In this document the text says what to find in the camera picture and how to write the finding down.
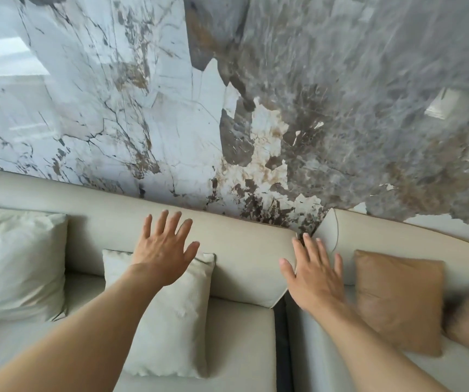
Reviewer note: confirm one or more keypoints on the person's right hand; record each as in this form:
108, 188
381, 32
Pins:
315, 281

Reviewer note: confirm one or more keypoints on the person's left hand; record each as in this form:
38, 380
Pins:
162, 259

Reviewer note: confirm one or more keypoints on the person's right little finger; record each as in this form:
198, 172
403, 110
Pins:
337, 267

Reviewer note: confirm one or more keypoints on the person's left little finger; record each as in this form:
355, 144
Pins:
147, 228

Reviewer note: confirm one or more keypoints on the person's right thumb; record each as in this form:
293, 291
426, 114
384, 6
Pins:
288, 270

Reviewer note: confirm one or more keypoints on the person's left thumb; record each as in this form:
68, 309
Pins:
190, 253

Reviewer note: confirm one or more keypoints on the person's right middle finger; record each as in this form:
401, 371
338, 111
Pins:
309, 251

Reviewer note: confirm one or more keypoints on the person's left middle finger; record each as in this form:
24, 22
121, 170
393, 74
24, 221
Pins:
172, 226

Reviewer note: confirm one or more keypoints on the person's left forearm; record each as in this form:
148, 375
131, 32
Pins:
75, 338

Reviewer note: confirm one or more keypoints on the person's right forearm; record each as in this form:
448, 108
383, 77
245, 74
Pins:
365, 351

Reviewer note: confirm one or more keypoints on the long beige sofa section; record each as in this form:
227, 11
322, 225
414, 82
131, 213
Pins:
238, 257

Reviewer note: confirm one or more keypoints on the small white pillow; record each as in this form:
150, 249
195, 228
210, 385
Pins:
173, 322

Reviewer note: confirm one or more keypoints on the large white pillow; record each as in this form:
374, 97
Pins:
14, 265

